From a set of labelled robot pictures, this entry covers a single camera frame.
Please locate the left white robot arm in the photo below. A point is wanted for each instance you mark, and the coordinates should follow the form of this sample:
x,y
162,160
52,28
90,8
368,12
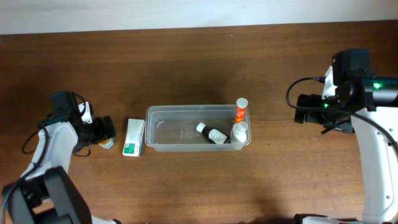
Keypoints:
x,y
44,193

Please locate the white green medicine box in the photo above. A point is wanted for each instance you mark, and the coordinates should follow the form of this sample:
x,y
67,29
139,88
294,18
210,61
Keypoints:
x,y
134,136

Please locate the clear plastic container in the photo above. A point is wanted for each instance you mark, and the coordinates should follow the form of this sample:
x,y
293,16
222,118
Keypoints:
x,y
172,128

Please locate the small black white-capped bottle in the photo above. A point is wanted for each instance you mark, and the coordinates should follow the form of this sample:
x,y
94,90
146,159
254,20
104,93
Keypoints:
x,y
213,135

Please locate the orange glue stick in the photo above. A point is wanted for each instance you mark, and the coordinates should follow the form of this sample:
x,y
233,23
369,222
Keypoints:
x,y
241,105

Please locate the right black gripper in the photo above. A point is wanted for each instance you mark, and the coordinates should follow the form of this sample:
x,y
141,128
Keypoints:
x,y
302,108

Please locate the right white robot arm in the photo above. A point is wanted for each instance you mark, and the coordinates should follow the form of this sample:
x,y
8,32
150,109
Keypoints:
x,y
371,104

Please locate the white tube bottle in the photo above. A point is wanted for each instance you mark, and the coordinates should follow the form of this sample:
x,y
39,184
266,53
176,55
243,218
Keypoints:
x,y
239,133

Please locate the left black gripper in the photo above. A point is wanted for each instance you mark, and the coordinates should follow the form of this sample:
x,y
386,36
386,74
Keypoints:
x,y
106,128

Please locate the gold lid balm jar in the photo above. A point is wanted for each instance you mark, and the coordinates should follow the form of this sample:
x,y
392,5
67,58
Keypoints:
x,y
106,144

